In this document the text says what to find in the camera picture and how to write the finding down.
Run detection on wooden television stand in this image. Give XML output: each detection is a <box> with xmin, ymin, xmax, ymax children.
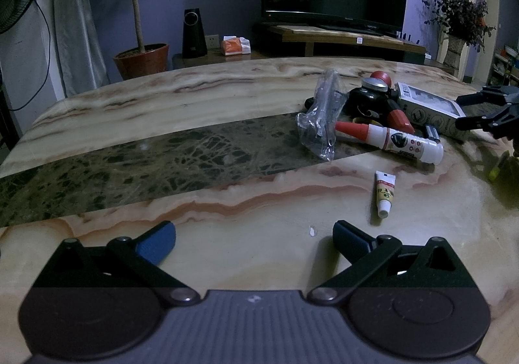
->
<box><xmin>253</xmin><ymin>21</ymin><xmax>427</xmax><ymax>62</ymax></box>

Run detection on cluttered storage shelf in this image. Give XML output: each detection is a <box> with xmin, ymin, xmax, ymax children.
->
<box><xmin>488</xmin><ymin>44</ymin><xmax>519</xmax><ymax>89</ymax></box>

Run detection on yellow highlighter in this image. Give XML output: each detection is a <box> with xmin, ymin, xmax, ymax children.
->
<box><xmin>488</xmin><ymin>150</ymin><xmax>512</xmax><ymax>183</ymax></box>

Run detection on round metal tin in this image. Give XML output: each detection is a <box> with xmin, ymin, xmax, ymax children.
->
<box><xmin>361</xmin><ymin>78</ymin><xmax>389</xmax><ymax>92</ymax></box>

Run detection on pale grey curtain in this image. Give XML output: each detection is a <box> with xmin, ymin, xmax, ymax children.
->
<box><xmin>53</xmin><ymin>0</ymin><xmax>111</xmax><ymax>98</ymax></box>

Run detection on dried flowers in vase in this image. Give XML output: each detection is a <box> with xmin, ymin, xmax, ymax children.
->
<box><xmin>420</xmin><ymin>0</ymin><xmax>497</xmax><ymax>69</ymax></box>

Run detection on potted tree in terracotta pot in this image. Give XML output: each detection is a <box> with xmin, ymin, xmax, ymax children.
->
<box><xmin>83</xmin><ymin>0</ymin><xmax>176</xmax><ymax>81</ymax></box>

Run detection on white glue bottle red cap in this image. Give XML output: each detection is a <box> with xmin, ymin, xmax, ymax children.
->
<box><xmin>335</xmin><ymin>121</ymin><xmax>444</xmax><ymax>165</ymax></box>

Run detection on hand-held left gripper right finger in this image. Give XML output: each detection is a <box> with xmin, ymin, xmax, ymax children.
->
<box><xmin>307</xmin><ymin>220</ymin><xmax>475</xmax><ymax>306</ymax></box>

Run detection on orange tissue pack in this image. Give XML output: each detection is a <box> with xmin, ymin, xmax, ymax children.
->
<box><xmin>221</xmin><ymin>36</ymin><xmax>251</xmax><ymax>57</ymax></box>

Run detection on black speaker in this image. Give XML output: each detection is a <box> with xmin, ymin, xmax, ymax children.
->
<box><xmin>182</xmin><ymin>8</ymin><xmax>209</xmax><ymax>59</ymax></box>

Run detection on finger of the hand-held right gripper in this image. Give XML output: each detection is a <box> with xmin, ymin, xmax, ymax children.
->
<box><xmin>455</xmin><ymin>103</ymin><xmax>519</xmax><ymax>140</ymax></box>
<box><xmin>456</xmin><ymin>85</ymin><xmax>519</xmax><ymax>107</ymax></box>

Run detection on grey cardboard box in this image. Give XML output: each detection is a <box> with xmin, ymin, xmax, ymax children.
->
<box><xmin>394</xmin><ymin>82</ymin><xmax>471</xmax><ymax>141</ymax></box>

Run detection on black fan cable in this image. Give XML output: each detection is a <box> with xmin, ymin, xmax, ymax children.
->
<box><xmin>7</xmin><ymin>0</ymin><xmax>52</xmax><ymax>112</ymax></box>

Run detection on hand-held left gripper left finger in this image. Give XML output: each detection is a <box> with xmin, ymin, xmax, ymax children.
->
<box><xmin>34</xmin><ymin>220</ymin><xmax>201</xmax><ymax>306</ymax></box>

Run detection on yellow rubber band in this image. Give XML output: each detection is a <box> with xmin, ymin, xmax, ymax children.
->
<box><xmin>352</xmin><ymin>109</ymin><xmax>381</xmax><ymax>124</ymax></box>

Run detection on low dark cabinet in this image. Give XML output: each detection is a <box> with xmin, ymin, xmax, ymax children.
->
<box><xmin>171</xmin><ymin>50</ymin><xmax>268</xmax><ymax>72</ymax></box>

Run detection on black bulky gadget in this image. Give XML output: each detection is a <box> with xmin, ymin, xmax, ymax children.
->
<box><xmin>348</xmin><ymin>86</ymin><xmax>393</xmax><ymax>122</ymax></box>

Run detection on clear plastic bag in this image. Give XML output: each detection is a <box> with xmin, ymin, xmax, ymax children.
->
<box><xmin>296</xmin><ymin>69</ymin><xmax>349</xmax><ymax>163</ymax></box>

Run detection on small white glue tube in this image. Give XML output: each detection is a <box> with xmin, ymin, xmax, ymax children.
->
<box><xmin>374</xmin><ymin>170</ymin><xmax>396</xmax><ymax>219</ymax></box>

